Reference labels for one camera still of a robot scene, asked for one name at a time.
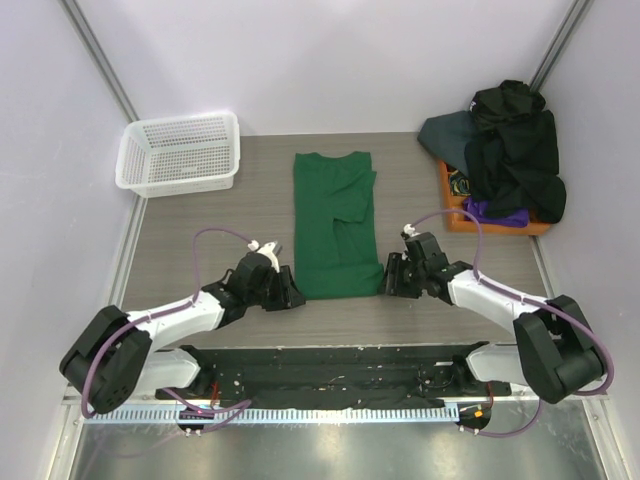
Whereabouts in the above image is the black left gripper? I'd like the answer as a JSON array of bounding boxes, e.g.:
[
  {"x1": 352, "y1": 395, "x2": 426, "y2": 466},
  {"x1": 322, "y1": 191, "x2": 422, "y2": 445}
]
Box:
[{"x1": 246, "y1": 265, "x2": 305, "y2": 311}]

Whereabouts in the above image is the green t shirt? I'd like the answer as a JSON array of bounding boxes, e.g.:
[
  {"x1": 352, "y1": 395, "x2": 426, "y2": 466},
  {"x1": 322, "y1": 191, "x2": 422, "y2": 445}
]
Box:
[{"x1": 293, "y1": 152, "x2": 384, "y2": 300}]

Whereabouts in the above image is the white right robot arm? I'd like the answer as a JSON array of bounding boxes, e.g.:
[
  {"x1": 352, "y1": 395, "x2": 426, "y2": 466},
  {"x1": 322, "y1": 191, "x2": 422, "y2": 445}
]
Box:
[{"x1": 381, "y1": 231, "x2": 607, "y2": 404}]

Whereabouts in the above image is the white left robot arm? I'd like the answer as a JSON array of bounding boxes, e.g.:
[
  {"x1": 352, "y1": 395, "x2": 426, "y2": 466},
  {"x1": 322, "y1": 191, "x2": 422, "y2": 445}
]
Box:
[{"x1": 59, "y1": 251, "x2": 306, "y2": 417}]

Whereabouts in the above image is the orange tray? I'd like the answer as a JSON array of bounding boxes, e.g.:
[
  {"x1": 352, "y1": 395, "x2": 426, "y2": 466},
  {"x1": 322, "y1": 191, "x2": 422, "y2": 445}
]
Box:
[{"x1": 435, "y1": 159, "x2": 552, "y2": 236}]

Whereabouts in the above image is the patterned cloth in tray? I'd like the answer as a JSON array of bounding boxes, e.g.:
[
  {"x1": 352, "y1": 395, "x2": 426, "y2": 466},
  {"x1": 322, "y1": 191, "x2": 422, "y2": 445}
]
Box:
[{"x1": 447, "y1": 170, "x2": 471, "y2": 197}]

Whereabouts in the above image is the purple t shirt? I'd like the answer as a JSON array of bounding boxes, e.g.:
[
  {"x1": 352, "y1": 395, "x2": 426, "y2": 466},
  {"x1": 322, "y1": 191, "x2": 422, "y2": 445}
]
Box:
[{"x1": 462, "y1": 197, "x2": 529, "y2": 228}]

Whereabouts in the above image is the dark teal t shirt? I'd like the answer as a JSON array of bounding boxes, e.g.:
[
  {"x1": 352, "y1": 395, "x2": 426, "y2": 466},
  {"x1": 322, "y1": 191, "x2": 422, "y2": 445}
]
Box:
[{"x1": 417, "y1": 111, "x2": 478, "y2": 176}]

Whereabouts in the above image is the black t shirt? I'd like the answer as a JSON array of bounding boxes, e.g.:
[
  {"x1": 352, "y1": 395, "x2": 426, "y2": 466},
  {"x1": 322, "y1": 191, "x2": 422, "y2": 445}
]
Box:
[{"x1": 465, "y1": 80, "x2": 567, "y2": 224}]

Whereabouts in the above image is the white plastic basket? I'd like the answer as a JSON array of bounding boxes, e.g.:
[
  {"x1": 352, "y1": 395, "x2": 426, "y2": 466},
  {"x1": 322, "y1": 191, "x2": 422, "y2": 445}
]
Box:
[{"x1": 115, "y1": 111, "x2": 240, "y2": 199}]

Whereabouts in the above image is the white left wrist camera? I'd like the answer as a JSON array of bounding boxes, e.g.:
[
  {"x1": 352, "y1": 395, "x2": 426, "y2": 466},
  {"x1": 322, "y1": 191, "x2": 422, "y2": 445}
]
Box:
[{"x1": 247, "y1": 240, "x2": 282, "y2": 272}]

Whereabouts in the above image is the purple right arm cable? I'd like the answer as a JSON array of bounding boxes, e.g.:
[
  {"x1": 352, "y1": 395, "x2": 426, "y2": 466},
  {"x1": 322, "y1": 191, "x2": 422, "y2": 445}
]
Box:
[{"x1": 407, "y1": 209, "x2": 616, "y2": 439}]

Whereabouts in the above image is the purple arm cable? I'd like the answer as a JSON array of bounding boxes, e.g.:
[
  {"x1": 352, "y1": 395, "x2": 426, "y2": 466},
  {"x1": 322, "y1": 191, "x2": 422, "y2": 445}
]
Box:
[
  {"x1": 79, "y1": 227, "x2": 254, "y2": 436},
  {"x1": 407, "y1": 209, "x2": 616, "y2": 439}
]

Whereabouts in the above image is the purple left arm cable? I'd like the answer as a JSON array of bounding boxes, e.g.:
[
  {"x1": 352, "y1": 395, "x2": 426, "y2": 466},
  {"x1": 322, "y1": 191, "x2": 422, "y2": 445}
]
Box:
[{"x1": 79, "y1": 227, "x2": 254, "y2": 436}]

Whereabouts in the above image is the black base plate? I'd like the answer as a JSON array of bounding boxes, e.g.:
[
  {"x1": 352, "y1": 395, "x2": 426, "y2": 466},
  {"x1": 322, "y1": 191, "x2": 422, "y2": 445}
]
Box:
[{"x1": 136, "y1": 344, "x2": 512, "y2": 410}]

